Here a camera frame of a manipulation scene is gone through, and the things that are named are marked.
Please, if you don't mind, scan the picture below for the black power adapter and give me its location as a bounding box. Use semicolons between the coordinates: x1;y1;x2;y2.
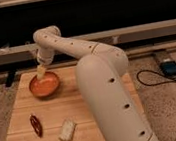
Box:
160;61;176;77

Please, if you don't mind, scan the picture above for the orange ceramic bowl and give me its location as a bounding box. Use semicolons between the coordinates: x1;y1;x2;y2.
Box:
28;71;60;98

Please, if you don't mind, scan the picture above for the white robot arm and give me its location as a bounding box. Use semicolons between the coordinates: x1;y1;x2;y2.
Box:
33;25;159;141

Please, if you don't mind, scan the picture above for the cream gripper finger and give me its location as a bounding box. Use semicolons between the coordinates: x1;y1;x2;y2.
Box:
36;65;46;80

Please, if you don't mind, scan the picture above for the white rolled cloth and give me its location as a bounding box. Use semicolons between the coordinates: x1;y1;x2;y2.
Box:
59;119;76;141

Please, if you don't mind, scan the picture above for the dark red pepper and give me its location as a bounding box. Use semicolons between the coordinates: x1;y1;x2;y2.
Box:
30;115;43;138

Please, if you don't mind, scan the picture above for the wooden table board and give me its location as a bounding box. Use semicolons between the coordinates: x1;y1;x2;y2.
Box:
0;53;156;141

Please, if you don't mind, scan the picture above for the wooden rail beam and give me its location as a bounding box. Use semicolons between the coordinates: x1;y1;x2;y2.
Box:
0;19;176;65

